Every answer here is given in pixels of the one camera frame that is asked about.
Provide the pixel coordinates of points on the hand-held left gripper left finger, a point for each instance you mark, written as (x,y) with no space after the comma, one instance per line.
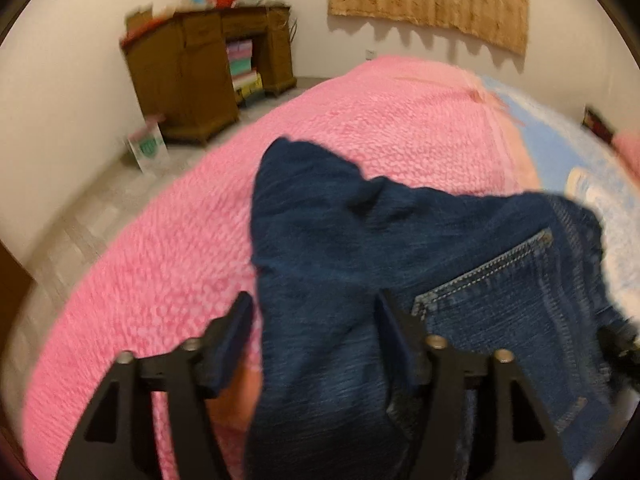
(234,342)

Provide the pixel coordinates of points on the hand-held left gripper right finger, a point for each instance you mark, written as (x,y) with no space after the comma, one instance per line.
(395,337)

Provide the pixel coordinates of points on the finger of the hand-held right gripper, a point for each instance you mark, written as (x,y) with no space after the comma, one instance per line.
(620,345)

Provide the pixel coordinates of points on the dark blue denim pants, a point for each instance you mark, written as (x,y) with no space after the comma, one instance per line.
(350,240)

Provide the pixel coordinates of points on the pink textured blanket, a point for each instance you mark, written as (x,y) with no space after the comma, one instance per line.
(175,260)

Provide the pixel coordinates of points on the pink pillow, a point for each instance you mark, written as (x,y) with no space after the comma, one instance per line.
(630,152)

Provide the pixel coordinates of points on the white and green box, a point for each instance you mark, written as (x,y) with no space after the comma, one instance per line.
(147,146)

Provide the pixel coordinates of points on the dark box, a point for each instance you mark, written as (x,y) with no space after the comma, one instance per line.
(597,122)

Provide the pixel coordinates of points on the blue checkered bed sheet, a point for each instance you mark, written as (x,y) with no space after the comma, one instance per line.
(550,130)

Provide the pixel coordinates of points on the brown wooden panel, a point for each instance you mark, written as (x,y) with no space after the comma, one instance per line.
(10,272)

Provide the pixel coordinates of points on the brown wooden desk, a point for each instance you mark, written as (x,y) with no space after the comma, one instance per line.
(170,75)

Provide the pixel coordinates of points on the stack of pastel boxes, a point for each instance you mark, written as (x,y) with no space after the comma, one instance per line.
(242,67)

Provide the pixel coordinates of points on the cardboard box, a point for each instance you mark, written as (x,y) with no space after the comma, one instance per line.
(139,20)

